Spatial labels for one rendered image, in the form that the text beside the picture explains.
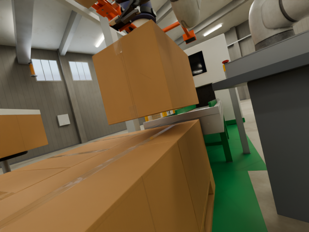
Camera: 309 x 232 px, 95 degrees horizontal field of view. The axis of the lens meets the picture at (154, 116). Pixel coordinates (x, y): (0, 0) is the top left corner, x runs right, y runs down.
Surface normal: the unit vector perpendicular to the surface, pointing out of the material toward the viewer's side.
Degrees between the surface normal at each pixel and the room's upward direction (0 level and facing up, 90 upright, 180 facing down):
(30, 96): 90
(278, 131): 90
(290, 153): 90
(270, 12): 94
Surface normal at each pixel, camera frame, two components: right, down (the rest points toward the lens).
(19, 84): 0.67, -0.15
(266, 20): -0.89, 0.33
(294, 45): -0.70, 0.19
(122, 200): 0.87, -0.21
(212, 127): -0.43, 0.13
